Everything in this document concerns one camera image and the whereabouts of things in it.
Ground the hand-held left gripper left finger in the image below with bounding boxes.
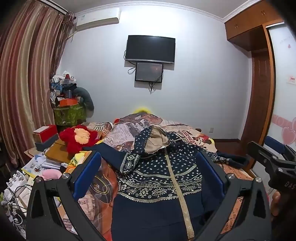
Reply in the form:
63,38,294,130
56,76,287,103
25,151,110,241

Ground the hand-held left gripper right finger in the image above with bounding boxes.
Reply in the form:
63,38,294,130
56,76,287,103
194,152,272,241

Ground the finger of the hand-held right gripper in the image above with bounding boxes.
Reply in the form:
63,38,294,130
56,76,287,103
246,141,289,173
264,136,296,161

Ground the navy patterned zip hoodie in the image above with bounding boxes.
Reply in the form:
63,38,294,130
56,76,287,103
82,125,248,241

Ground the pile of clothes and bags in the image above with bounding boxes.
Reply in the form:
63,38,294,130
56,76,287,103
50,70,78,105

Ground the person's right hand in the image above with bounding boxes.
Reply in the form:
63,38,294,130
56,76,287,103
270,190,282,216

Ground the yellow cartoon cushion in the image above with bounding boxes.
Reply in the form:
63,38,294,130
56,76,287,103
66,151,93,174

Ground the pink plush toy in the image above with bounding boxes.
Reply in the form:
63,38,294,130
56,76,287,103
42,169,63,181

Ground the brown flat box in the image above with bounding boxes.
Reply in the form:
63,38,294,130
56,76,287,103
45,138,77,164

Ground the red plush toy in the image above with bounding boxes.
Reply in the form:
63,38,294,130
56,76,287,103
59,125,100,154

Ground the grey box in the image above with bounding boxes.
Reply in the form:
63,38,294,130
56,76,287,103
35,134,60,152

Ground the stack of picture books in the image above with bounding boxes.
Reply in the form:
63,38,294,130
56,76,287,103
22,153,67,179

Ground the brown wooden door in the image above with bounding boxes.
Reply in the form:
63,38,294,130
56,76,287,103
240,50,273,145

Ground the red box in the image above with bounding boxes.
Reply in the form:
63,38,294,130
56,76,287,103
32,125,58,142

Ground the printed blanket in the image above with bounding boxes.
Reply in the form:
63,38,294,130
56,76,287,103
62,112,255,241

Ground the green patterned storage box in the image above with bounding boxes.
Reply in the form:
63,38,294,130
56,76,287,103
53,103,86,126

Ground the wooden wardrobe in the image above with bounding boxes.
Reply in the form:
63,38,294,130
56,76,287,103
252,22,296,186

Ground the orange box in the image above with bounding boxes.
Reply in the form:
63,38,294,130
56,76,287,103
59,98,79,107

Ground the grey neck pillow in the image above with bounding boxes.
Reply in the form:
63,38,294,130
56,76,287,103
72,87,95,112

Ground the striped brown curtain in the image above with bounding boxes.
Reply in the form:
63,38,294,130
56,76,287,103
0,0,77,167

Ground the wooden overhead cabinet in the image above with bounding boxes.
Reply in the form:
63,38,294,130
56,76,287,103
224,0,285,52

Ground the white air conditioner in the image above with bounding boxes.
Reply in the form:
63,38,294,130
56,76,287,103
75,8,122,32

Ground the tangle of white cables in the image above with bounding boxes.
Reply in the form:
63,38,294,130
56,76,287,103
0,171,35,232

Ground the small black wall monitor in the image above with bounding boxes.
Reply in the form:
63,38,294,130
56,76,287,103
135,62,164,83

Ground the large black wall television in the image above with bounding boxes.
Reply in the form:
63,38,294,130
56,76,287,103
125,35,176,64

